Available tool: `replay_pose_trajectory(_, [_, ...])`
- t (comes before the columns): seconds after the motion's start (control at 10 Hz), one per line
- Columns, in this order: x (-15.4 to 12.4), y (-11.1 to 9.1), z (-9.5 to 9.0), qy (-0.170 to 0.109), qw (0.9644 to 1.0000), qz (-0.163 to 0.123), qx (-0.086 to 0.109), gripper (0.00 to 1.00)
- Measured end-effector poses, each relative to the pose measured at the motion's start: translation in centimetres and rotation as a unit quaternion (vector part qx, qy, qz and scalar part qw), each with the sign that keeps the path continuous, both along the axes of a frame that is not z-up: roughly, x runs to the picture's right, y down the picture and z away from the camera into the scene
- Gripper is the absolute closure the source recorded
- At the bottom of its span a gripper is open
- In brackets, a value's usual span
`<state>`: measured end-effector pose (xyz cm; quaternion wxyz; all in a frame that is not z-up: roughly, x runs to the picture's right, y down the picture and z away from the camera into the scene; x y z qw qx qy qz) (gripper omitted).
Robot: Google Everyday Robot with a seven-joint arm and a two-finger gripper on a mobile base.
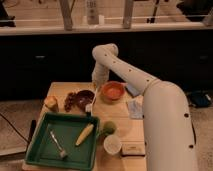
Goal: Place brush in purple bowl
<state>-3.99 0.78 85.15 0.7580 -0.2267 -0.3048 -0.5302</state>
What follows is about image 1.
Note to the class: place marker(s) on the yellow corn cob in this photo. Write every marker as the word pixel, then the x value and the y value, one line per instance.
pixel 83 135

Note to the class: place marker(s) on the green tray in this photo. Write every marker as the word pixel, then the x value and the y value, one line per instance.
pixel 67 127

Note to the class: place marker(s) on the white dish brush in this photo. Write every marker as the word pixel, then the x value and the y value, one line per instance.
pixel 89 107

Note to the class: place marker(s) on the yellow toy bread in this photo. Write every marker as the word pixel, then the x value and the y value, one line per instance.
pixel 51 103

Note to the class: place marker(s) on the blue object on floor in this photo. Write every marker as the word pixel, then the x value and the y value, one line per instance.
pixel 200 99

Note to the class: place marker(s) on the white cloth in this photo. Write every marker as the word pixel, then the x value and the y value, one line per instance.
pixel 134 109

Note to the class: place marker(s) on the orange bowl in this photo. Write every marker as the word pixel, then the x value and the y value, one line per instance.
pixel 112 91

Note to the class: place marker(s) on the purple bowl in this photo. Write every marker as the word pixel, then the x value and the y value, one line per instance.
pixel 83 98

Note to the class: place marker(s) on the white cup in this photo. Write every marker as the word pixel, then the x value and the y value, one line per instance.
pixel 112 144

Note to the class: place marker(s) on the brown toy grapes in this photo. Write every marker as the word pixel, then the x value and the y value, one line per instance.
pixel 70 101

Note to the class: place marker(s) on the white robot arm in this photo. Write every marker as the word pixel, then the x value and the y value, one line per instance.
pixel 168 133

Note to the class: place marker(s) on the silver fork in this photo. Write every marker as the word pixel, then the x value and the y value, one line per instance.
pixel 62 151

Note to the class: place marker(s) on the green toy pear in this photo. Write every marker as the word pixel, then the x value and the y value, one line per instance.
pixel 109 128

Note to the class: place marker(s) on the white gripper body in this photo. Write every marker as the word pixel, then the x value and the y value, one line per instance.
pixel 100 75

